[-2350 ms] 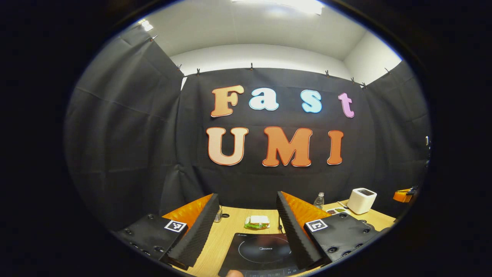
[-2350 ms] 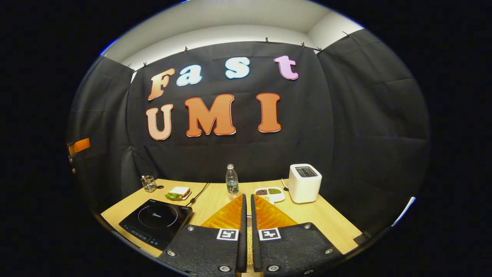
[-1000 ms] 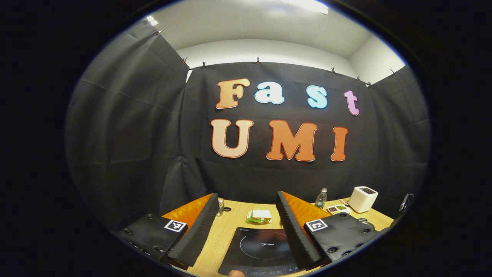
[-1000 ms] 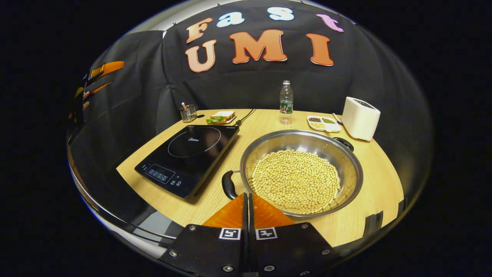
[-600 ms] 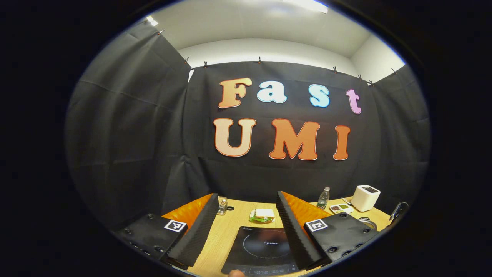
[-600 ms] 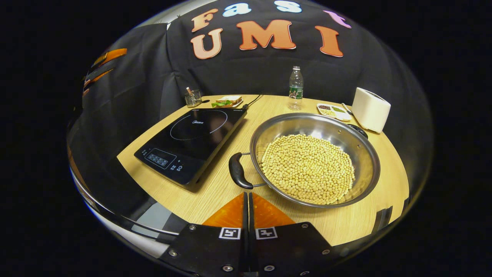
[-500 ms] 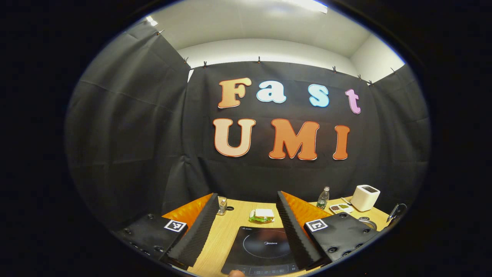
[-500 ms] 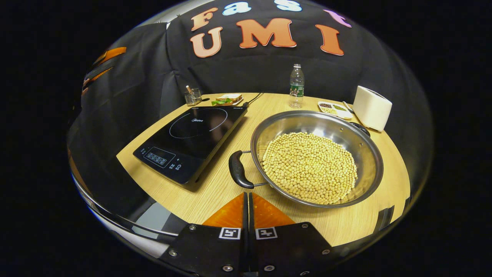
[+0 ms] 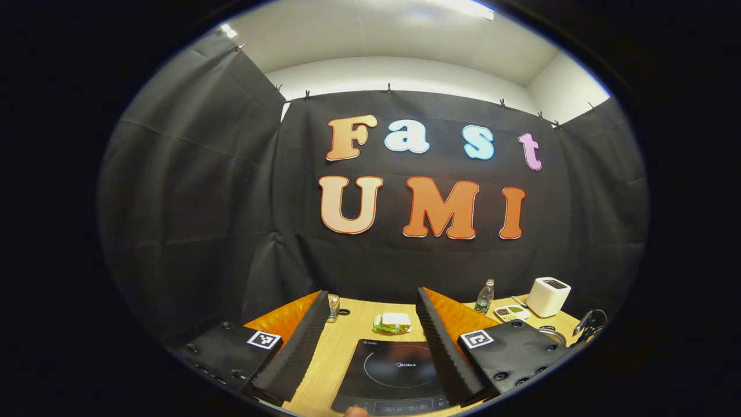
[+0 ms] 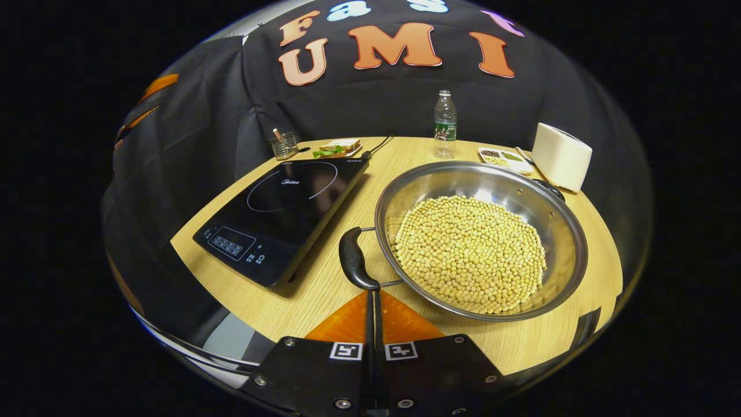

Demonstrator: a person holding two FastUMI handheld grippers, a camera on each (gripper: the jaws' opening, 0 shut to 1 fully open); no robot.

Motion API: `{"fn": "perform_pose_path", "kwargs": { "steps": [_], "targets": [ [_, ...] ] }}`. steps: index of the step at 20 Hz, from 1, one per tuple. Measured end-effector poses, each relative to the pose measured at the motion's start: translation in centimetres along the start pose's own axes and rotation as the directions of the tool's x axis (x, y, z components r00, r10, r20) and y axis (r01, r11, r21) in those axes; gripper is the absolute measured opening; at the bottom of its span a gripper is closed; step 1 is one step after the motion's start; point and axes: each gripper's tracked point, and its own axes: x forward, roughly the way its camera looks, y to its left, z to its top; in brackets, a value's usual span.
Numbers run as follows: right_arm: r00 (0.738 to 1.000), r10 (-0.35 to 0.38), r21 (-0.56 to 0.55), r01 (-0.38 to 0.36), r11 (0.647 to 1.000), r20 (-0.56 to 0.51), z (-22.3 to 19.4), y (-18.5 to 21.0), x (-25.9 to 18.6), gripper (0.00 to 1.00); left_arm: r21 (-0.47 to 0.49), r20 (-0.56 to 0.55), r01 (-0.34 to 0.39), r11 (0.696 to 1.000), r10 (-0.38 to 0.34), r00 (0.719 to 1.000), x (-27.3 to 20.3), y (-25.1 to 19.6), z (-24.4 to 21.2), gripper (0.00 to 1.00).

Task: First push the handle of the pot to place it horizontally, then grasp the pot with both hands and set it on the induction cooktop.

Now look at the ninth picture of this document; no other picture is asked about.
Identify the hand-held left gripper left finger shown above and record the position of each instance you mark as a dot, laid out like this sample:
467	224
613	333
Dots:
298	353

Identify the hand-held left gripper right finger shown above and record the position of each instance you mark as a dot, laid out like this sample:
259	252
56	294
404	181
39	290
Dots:
443	347

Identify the black induction cooktop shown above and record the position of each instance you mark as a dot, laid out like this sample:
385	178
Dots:
376	376

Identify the steel pot with beans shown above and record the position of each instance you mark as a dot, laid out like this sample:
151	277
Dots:
554	334

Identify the sandwich on plate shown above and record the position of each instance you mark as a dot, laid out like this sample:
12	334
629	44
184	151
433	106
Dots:
393	321

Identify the metal mesh holder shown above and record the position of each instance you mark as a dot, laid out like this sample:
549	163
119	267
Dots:
334	307

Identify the clear plastic water bottle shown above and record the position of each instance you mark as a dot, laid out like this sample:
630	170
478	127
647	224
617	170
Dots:
484	298

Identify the white divided bean dish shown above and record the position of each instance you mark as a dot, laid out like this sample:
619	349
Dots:
511	313

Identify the white toaster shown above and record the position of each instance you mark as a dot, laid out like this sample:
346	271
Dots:
547	298

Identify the row of small cloth clips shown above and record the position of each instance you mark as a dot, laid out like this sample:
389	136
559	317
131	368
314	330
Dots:
388	88

